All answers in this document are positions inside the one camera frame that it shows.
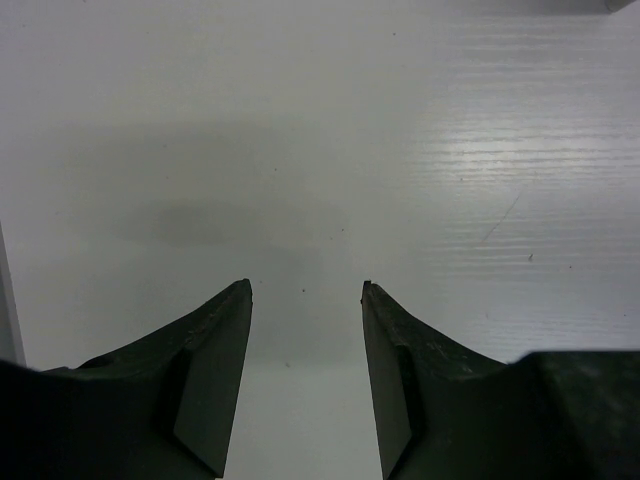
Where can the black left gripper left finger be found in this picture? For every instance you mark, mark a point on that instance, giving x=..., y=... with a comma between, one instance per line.
x=161, y=407

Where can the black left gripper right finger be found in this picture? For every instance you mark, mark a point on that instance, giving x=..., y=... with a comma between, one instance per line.
x=444, y=411

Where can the white slotted organizer box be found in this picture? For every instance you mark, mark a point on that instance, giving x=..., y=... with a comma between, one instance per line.
x=580, y=7

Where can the aluminium table edge rail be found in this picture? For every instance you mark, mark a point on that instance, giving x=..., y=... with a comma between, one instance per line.
x=12, y=348

